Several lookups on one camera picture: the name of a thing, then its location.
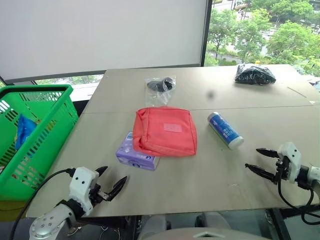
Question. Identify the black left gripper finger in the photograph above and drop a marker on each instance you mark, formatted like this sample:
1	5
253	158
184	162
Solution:
118	187
102	171

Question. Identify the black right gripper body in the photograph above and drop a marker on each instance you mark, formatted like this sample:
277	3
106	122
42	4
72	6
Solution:
282	171

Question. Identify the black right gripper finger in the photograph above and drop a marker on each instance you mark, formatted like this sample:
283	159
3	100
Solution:
261	172
268	153

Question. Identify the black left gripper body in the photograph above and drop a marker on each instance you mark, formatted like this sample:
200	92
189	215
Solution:
96	195

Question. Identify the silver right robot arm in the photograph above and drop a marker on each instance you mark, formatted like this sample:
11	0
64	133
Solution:
312	175

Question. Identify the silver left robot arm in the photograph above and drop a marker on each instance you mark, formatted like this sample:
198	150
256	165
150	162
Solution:
50	223

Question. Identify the green plastic shopping basket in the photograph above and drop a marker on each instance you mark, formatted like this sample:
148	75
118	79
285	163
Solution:
52	160

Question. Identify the purple tissue pack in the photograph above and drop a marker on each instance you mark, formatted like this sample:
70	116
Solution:
135	158

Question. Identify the white blue cylindrical canister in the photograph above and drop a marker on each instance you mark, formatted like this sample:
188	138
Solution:
225	130

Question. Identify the coral red fabric pouch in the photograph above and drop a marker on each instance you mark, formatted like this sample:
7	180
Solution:
165	140

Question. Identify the black crumpled bag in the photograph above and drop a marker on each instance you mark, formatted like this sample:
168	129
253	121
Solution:
253	75

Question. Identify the grey robot torso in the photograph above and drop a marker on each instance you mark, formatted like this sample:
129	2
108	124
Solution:
195	226

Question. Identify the yellow flat board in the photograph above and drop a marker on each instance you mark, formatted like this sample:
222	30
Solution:
11	206

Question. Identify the blue plastic bag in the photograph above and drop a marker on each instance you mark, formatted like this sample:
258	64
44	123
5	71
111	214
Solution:
24	128

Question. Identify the clear bag with black item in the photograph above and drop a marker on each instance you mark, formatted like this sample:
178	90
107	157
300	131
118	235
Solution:
160	86

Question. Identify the white roller blind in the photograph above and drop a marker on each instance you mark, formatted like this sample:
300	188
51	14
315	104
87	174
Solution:
100	35

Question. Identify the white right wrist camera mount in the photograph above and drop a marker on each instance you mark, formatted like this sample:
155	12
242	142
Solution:
291	160

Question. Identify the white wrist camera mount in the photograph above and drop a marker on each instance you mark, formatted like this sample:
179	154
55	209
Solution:
291	160
81	185

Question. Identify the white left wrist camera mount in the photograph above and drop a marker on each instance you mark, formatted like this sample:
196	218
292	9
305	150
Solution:
81	185

